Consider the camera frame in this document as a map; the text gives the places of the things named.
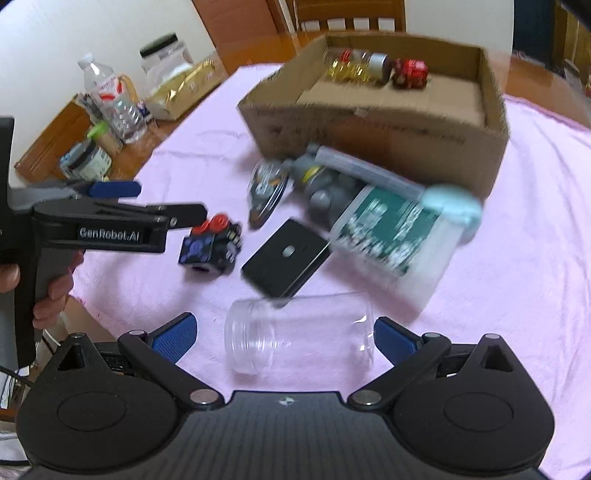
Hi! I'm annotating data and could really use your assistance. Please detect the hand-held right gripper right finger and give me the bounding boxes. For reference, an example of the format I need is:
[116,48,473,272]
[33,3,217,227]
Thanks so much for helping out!
[348,316,528,411]

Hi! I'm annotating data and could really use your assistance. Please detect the grey cat figurine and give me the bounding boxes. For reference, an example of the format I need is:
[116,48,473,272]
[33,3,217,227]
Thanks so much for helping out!
[288,144,370,232]

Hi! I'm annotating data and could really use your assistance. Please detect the small labelled jar dark lid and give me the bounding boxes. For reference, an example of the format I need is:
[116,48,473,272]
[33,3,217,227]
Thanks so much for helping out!
[58,138,113,182]

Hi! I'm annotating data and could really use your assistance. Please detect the wooden chair with slats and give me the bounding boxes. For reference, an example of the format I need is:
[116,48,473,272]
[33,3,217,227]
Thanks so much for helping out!
[293,0,407,33]

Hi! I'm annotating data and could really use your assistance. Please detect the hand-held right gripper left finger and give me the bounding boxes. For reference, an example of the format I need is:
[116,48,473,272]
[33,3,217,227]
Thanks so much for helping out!
[45,312,223,411]

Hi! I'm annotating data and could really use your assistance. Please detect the white container with green label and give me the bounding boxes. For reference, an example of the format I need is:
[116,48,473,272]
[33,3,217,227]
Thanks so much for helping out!
[318,146,484,320]

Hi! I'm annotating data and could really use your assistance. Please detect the cardboard box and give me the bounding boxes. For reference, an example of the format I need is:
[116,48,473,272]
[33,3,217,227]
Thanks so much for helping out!
[237,31,510,200]

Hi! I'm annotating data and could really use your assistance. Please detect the clear plastic jar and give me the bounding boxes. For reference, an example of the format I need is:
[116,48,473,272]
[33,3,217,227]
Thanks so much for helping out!
[223,291,376,376]

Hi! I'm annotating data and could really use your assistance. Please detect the clear plastic water bottle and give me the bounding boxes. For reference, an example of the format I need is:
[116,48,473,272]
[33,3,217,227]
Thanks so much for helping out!
[77,52,149,144]

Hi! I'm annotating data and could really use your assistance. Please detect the pink table cloth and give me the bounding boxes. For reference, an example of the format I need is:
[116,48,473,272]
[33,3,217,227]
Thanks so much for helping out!
[69,64,591,480]

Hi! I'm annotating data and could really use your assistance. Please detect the rectangular card case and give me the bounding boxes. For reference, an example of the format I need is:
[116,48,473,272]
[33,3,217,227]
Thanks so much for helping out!
[240,219,332,299]

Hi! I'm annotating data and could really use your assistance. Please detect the small bottle with green cap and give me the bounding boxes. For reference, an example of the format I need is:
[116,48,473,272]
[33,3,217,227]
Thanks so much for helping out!
[87,121,123,156]

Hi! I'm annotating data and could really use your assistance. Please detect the correction tape dispenser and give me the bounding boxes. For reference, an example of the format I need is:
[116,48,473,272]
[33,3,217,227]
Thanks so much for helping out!
[247,159,291,230]

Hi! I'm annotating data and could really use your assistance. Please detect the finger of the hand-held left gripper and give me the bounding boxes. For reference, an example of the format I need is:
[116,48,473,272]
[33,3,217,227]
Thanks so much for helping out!
[60,180,142,199]
[92,201,208,230]

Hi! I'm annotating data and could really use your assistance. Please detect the glass bottle with yellow capsules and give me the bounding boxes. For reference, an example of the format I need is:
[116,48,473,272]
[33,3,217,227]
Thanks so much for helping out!
[323,47,393,85]

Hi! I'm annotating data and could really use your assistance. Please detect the clear jar with black lid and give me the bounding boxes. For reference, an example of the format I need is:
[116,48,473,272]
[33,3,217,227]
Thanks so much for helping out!
[139,32,195,85]

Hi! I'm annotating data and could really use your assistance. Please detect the black cube toy red wheels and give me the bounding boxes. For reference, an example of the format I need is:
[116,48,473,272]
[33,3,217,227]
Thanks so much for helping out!
[178,213,243,274]

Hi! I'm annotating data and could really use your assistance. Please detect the gold tissue pack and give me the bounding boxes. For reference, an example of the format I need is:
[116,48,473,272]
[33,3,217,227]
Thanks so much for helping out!
[145,59,218,122]

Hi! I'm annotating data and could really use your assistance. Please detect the person's left hand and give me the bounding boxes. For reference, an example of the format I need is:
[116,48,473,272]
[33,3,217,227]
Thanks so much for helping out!
[0,251,86,331]

